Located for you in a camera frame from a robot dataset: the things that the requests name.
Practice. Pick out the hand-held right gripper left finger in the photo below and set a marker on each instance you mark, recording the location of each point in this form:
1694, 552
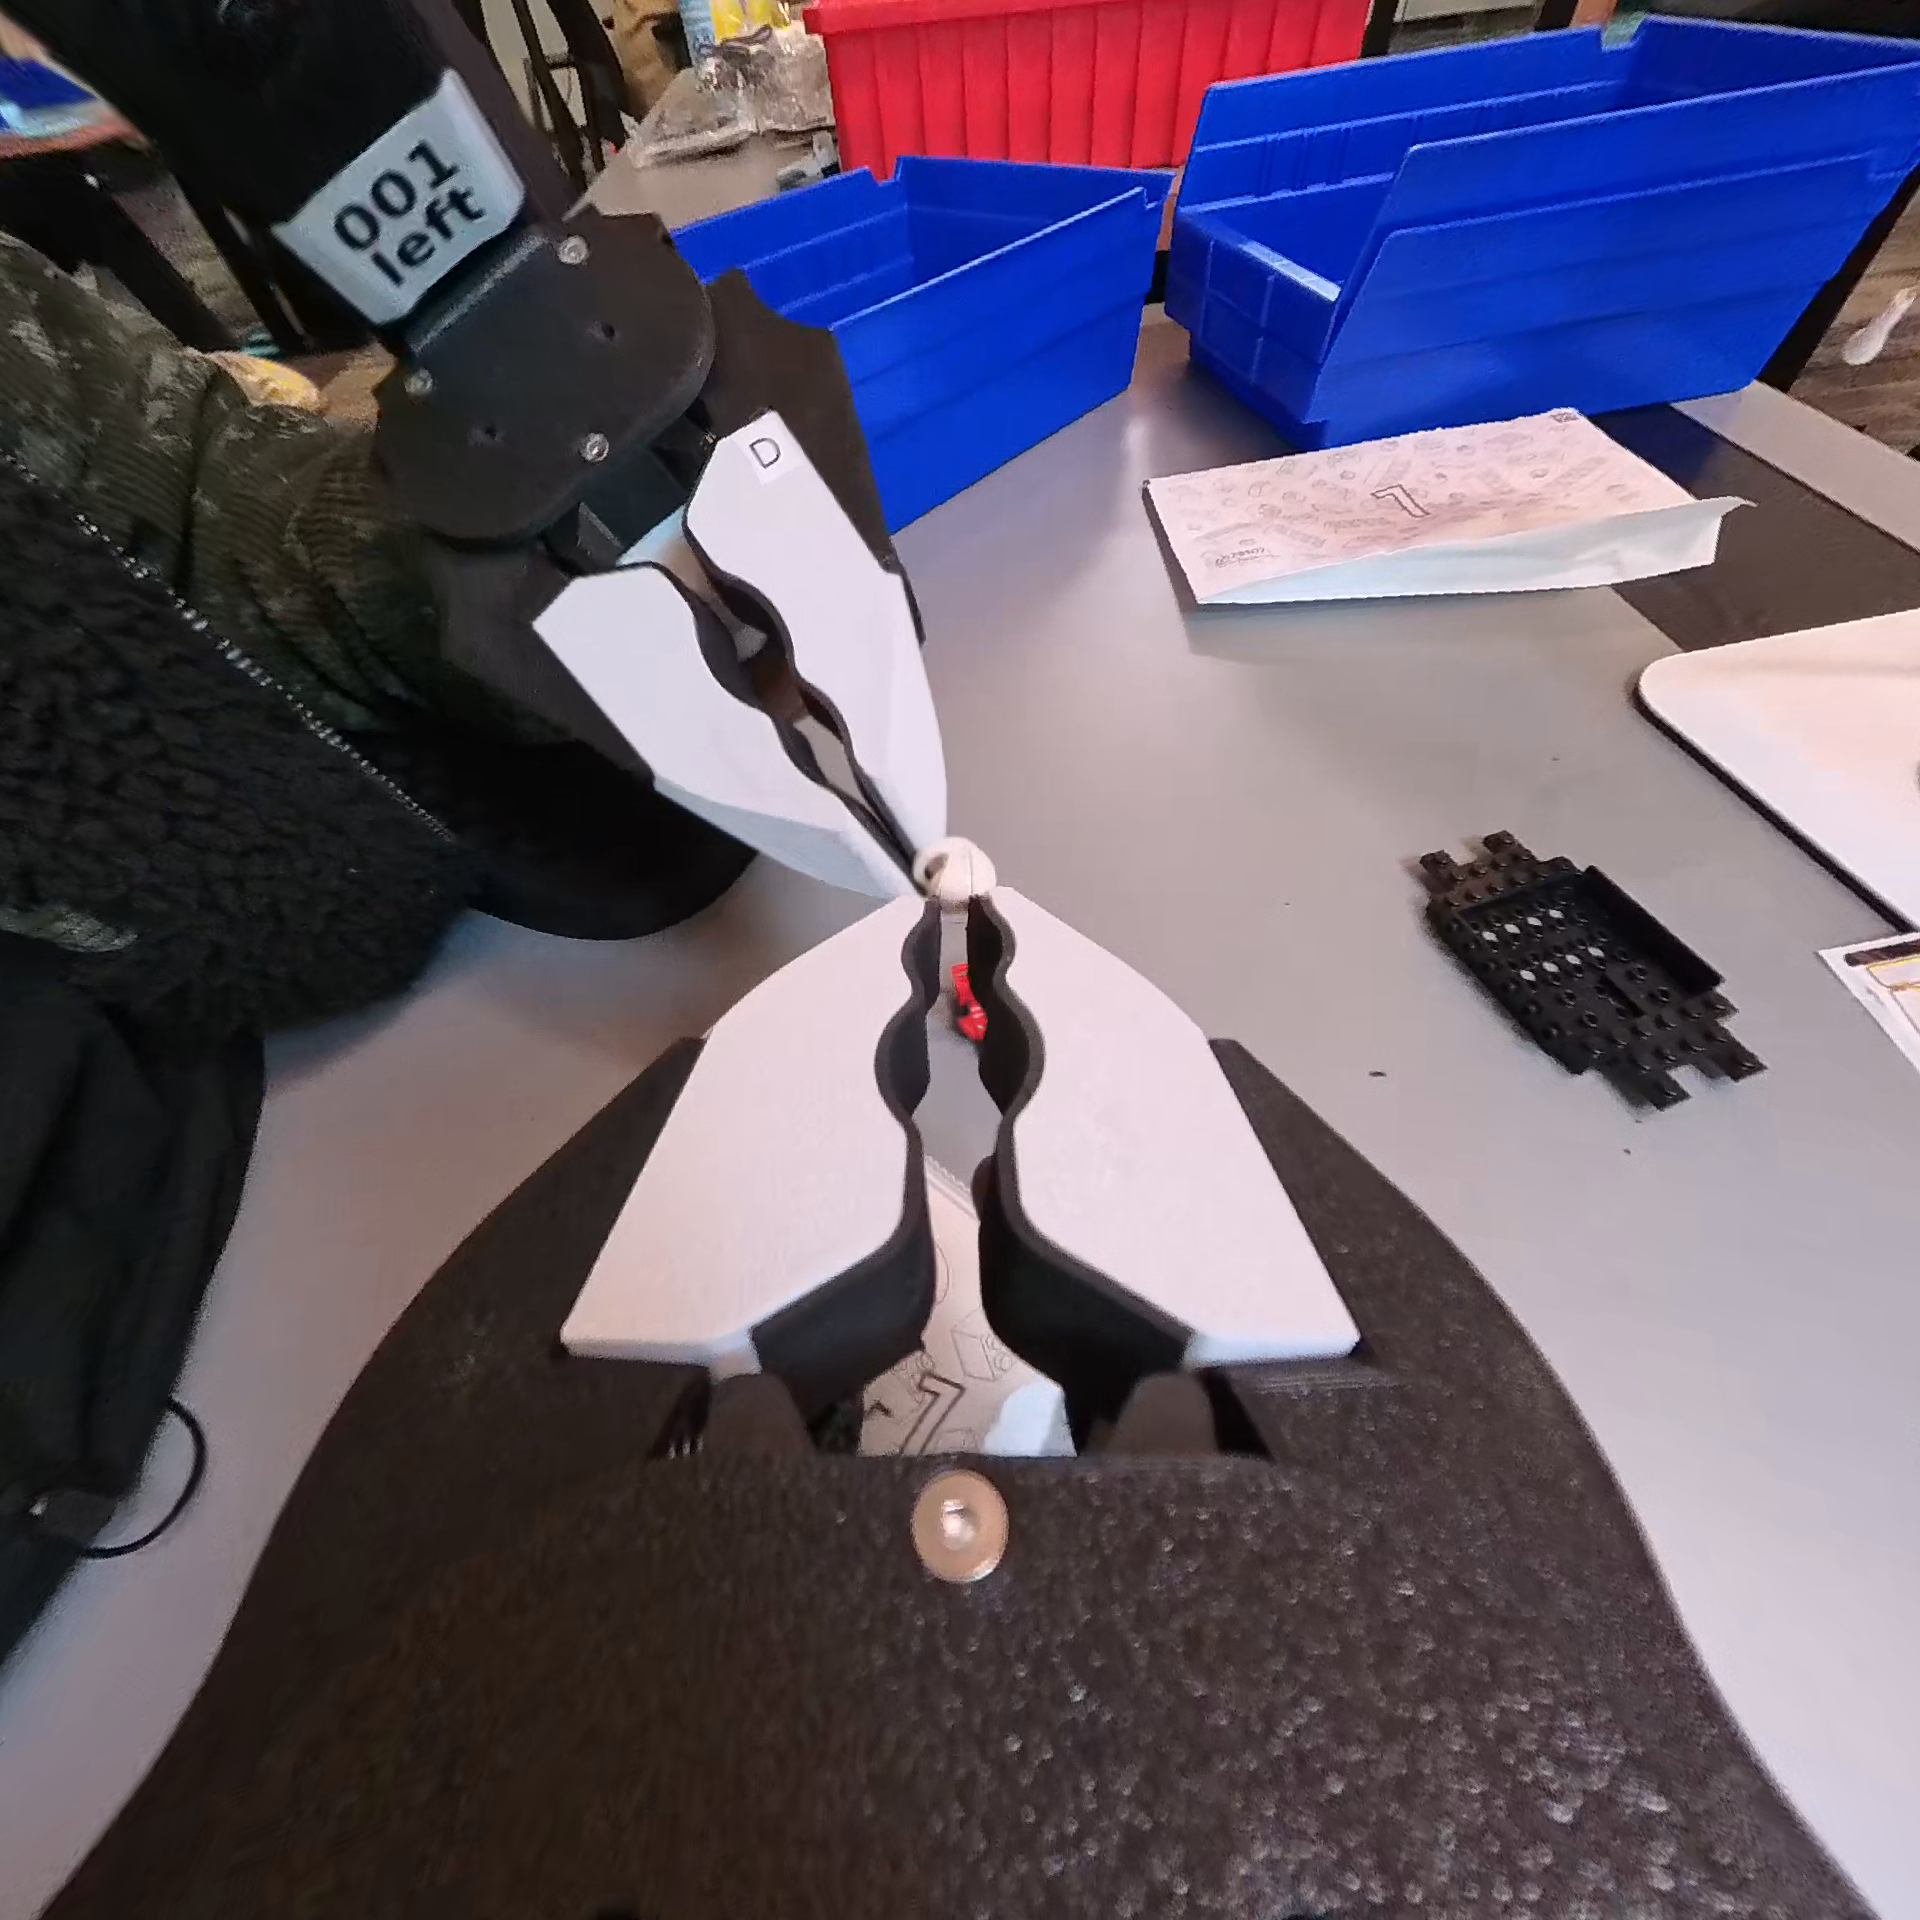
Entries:
750, 1169

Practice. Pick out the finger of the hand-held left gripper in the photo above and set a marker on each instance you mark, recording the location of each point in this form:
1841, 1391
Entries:
824, 587
673, 690

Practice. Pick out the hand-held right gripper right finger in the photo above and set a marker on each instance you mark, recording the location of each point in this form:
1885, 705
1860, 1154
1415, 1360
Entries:
1155, 1169

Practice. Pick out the red toy minifigure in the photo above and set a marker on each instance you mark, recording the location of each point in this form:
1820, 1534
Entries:
967, 1004

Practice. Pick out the small white paper bag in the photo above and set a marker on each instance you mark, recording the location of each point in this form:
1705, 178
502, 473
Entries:
946, 1380

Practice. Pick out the white toy helmet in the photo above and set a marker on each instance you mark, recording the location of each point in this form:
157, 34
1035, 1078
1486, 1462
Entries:
950, 867

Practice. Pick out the person's left forearm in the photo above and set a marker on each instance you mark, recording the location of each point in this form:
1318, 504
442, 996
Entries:
225, 452

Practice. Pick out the grey desk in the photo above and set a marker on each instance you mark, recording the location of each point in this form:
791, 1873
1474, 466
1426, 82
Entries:
1198, 750

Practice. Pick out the black honeycomb cushion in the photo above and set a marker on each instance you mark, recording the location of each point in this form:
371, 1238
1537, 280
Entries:
600, 871

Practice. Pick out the blue plastic bin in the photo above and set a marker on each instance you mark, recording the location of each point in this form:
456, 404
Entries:
1499, 269
975, 330

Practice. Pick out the crumpled clear plastic bag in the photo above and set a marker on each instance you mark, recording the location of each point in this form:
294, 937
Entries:
737, 100

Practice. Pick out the black toy chassis plate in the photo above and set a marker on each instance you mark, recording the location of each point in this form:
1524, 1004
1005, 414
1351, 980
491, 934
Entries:
1576, 960

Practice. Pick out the red plastic bin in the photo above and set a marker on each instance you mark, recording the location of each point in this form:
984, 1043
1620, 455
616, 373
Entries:
1049, 75

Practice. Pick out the opened printed paper bag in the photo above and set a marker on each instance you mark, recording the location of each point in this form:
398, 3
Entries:
1426, 494

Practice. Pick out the yellow black sticker sheet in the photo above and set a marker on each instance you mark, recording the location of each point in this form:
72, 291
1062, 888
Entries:
1891, 990

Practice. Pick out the white book stand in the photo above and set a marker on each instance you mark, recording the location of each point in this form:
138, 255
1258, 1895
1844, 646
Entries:
1799, 721

